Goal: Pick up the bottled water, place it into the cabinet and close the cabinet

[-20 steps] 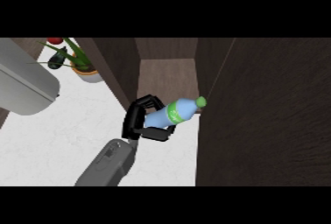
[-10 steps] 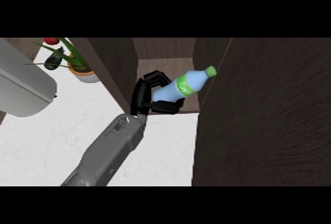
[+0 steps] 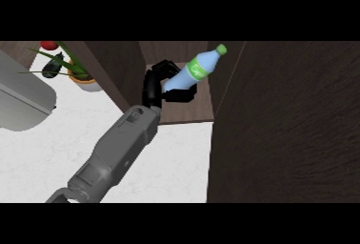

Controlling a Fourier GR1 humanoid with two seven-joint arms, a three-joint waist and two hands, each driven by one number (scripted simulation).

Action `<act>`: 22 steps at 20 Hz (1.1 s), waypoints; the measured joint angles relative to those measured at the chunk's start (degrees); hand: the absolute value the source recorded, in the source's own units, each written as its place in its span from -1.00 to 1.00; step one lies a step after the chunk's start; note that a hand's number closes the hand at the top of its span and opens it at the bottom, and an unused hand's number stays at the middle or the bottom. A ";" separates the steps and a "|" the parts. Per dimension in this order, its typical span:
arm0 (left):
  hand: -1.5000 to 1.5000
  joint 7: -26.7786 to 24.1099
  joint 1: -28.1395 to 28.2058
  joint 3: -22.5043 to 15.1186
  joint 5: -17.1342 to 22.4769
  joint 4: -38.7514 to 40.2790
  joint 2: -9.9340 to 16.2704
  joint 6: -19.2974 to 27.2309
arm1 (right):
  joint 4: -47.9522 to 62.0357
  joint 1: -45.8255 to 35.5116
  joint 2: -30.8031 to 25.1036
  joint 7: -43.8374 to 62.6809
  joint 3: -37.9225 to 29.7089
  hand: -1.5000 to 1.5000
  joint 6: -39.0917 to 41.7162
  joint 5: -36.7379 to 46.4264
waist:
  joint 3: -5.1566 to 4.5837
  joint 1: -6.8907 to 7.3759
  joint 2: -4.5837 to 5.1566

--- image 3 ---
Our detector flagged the dark brown wooden cabinet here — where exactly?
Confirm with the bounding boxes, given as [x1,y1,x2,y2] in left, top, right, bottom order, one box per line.
[59,41,248,126]

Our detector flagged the red tomato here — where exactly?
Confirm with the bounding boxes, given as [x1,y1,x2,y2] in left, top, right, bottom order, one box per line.
[40,41,60,51]

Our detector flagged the clear green-capped water bottle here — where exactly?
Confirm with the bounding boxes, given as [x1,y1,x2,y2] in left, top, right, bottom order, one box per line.
[161,43,228,92]

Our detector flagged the potted green plant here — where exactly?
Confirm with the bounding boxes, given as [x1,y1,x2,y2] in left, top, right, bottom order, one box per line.
[17,41,105,93]

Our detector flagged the dark brown cabinet door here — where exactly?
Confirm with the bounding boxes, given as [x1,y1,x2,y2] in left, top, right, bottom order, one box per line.
[205,41,360,204]

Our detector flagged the dark eggplant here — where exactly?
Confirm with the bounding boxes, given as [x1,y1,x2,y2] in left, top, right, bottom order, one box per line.
[41,51,66,79]

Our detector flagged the grey appliance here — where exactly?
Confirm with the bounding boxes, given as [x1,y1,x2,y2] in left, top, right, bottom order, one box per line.
[0,49,59,132]

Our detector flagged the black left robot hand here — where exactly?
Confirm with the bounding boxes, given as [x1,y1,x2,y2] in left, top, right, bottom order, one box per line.
[140,59,197,110]

